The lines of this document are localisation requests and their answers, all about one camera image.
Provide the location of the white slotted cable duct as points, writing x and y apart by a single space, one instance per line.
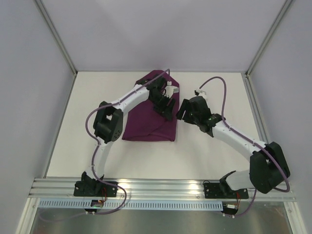
134 205

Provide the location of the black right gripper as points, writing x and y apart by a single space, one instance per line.
189 111

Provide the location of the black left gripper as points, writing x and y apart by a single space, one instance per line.
165 110

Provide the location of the aluminium frame post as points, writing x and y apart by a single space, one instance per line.
49 23
269 36

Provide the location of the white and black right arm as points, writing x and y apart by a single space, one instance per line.
267 164

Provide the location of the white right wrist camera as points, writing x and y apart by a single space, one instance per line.
199 92

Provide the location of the aluminium frame post left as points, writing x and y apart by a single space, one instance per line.
49 23

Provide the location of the aluminium frame post right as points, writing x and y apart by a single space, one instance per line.
269 36

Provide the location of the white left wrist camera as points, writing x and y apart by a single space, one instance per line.
170 89

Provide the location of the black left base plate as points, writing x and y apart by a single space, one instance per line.
94 189

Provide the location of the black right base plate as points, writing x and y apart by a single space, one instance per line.
216 190

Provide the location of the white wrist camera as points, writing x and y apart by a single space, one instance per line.
170 89
199 92

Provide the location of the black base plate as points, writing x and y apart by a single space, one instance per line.
216 190
94 189

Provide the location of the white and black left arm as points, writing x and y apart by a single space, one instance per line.
110 122

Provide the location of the purple cloth drape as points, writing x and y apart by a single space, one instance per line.
145 124

